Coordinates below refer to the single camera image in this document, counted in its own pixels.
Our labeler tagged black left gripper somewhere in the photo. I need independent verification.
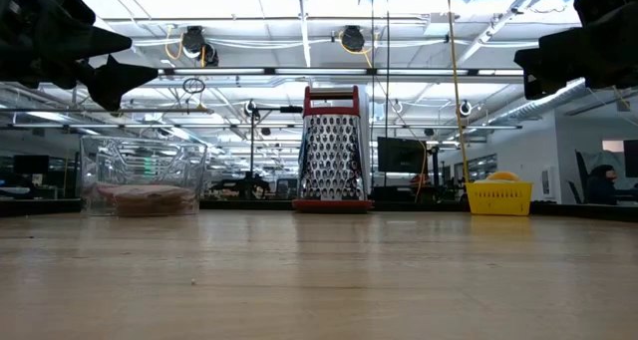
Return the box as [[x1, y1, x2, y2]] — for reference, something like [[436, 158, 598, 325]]
[[0, 0, 160, 113]]

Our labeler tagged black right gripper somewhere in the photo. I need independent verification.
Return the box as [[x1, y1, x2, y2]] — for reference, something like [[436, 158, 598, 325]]
[[513, 0, 638, 102]]

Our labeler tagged clear plastic container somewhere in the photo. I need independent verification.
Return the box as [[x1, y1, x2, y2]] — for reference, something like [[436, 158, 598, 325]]
[[79, 135, 209, 217]]

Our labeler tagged yellow toy donut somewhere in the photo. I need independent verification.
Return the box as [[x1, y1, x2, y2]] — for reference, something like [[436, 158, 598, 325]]
[[486, 170, 521, 183]]

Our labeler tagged black office chair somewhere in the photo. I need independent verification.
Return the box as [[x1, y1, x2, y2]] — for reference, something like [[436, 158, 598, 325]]
[[567, 149, 592, 205]]

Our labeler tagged black background monitor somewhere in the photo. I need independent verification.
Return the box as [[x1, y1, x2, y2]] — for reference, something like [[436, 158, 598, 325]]
[[12, 154, 51, 175]]

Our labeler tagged person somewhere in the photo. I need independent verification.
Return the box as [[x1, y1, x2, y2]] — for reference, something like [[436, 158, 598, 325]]
[[586, 164, 623, 205]]

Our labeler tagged yellow plastic basket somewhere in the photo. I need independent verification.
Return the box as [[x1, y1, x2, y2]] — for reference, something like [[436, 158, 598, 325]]
[[466, 179, 533, 216]]

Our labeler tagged black computer monitor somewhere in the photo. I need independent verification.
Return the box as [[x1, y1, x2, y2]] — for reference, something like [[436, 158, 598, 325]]
[[377, 136, 428, 174]]

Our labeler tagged dark background machine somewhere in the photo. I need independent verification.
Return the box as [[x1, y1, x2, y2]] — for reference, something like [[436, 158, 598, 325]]
[[208, 172, 273, 201]]

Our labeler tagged black boom stand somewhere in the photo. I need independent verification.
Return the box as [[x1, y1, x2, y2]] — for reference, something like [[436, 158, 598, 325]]
[[243, 99, 304, 181]]

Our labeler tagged red steel box grater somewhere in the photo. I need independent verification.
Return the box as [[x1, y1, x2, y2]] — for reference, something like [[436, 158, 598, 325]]
[[292, 85, 374, 212]]

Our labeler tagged yellow hanging cable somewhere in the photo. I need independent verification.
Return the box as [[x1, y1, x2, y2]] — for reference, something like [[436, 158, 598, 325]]
[[445, 0, 471, 183]]

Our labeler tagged dark wall screen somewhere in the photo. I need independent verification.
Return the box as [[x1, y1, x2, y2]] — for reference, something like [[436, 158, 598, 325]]
[[623, 139, 638, 178]]

